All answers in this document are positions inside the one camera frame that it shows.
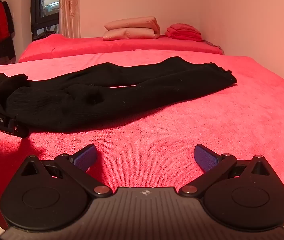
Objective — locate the folded pink pillows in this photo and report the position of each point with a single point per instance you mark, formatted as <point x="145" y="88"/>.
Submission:
<point x="132" y="28"/>

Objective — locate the dark framed window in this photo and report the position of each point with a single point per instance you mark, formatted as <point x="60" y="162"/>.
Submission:
<point x="45" y="5"/>

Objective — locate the red blanket on narrow bed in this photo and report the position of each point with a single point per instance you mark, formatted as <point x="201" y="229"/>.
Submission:
<point x="107" y="45"/>

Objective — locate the dark cloth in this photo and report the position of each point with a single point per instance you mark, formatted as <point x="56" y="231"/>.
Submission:
<point x="44" y="35"/>

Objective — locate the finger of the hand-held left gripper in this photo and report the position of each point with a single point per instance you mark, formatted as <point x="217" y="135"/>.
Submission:
<point x="19" y="130"/>

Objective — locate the pink patterned curtain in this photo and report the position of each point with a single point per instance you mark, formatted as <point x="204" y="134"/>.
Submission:
<point x="69" y="7"/>

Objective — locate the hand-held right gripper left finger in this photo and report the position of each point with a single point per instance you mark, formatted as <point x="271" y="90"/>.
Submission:
<point x="87" y="156"/>

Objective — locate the black pants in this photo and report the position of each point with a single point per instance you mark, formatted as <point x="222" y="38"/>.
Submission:
<point x="82" y="100"/>

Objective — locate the stack of folded red towels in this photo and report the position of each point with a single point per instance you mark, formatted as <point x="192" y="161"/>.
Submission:
<point x="183" y="32"/>

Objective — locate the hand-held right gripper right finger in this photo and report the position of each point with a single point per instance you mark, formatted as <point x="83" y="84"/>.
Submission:
<point x="205" y="156"/>

